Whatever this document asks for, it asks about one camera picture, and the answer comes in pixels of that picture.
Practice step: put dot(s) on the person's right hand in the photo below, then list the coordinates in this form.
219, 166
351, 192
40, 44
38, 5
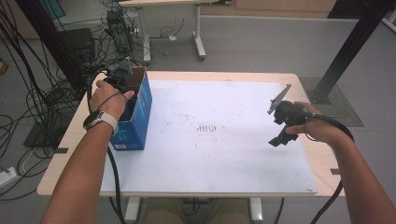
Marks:
323, 130

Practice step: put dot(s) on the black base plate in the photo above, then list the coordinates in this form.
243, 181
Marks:
40, 137

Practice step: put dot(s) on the person's left leg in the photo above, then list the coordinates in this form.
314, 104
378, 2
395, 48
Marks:
163, 213

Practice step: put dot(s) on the wristwatch with white band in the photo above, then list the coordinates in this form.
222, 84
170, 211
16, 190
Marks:
99, 119

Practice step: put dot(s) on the brown cardboard box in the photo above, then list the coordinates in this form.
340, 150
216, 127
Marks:
3, 66

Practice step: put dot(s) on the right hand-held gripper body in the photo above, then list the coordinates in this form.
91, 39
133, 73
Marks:
291, 113

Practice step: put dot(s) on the black equipment case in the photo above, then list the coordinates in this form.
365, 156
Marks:
77, 43

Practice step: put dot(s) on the white table leg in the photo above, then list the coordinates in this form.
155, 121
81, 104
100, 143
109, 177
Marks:
134, 211
257, 210

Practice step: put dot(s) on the white power strip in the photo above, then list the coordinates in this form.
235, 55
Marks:
7, 176

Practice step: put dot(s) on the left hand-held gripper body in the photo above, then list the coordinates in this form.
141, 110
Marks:
121, 79

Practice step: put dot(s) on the black tape strip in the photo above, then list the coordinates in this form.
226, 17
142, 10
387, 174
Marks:
335, 171
61, 150

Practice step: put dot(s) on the person's left hand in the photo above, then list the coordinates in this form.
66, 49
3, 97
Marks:
107, 99

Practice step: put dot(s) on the black computer tower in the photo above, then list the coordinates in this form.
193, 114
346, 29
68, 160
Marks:
120, 34

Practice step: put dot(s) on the white plug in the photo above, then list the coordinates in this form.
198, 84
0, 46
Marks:
172, 38

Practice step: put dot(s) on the black frame post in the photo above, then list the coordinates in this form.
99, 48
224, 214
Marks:
43, 28
358, 34

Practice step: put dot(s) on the white desk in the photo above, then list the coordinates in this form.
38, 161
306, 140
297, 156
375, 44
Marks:
199, 31

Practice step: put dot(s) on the white table mat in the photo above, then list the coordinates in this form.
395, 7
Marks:
202, 161

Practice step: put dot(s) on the teal board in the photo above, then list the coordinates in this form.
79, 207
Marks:
53, 7

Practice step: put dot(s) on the blue cardboard box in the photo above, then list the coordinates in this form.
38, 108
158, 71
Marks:
137, 124

